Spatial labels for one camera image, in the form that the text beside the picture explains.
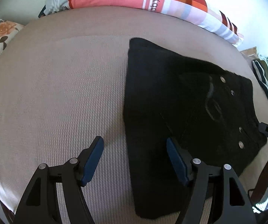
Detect black pants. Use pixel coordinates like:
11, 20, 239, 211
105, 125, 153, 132
123, 38, 267, 220

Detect beige bed mattress sheet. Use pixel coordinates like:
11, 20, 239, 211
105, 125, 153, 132
0, 7, 268, 223

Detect green white striped garment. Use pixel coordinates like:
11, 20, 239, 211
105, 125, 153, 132
252, 59, 268, 100

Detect cardboard box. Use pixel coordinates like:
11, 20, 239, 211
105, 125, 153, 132
241, 46, 258, 58

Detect pink checkered long pillow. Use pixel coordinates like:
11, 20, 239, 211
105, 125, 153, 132
38, 0, 243, 46

